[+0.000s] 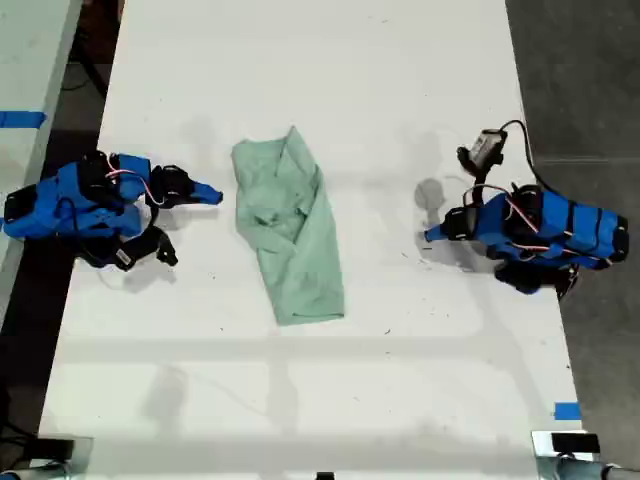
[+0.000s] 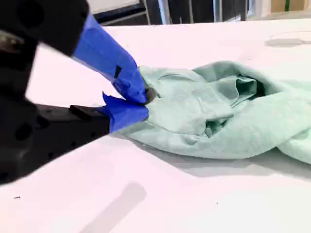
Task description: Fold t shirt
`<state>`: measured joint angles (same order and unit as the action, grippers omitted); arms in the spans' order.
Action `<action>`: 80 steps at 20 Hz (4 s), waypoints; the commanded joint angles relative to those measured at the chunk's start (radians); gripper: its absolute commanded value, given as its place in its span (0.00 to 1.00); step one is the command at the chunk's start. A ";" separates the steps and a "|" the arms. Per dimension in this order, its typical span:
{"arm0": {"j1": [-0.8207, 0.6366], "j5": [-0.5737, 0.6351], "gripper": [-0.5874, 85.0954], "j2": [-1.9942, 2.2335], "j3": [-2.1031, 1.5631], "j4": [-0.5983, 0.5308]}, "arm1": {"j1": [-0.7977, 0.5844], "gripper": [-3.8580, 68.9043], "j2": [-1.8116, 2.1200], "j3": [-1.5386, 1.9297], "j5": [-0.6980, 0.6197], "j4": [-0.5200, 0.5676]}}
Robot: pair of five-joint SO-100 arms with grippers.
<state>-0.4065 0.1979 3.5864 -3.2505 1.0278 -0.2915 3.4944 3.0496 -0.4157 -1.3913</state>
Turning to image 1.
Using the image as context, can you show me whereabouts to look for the pale green t-shirt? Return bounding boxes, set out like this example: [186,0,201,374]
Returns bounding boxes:
[230,125,347,327]

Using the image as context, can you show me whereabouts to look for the long blue tape strip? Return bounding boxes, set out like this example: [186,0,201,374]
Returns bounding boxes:
[0,110,47,129]

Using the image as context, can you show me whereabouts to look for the white side table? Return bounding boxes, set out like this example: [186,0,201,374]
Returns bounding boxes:
[0,0,84,306]

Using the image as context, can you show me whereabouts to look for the silver metal plate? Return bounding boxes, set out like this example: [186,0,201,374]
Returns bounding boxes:
[530,429,602,459]

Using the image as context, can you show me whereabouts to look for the black clamp box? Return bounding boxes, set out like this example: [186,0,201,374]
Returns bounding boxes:
[37,437,76,461]
[551,432,600,454]

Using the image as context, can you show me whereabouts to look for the grey metal tube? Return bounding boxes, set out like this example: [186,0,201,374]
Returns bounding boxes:
[537,453,640,480]

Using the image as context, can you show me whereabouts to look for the black camera stalk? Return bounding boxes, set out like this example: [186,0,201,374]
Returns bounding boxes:
[127,225,180,267]
[457,146,503,184]

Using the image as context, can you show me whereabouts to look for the black camera box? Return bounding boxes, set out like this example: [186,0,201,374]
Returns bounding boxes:
[467,128,509,164]
[102,244,139,273]

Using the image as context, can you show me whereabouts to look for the black camera cable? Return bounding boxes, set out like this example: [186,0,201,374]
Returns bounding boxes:
[497,118,561,194]
[72,247,124,274]

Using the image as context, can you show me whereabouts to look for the black floor cable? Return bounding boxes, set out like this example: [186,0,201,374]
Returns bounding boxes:
[63,47,110,100]

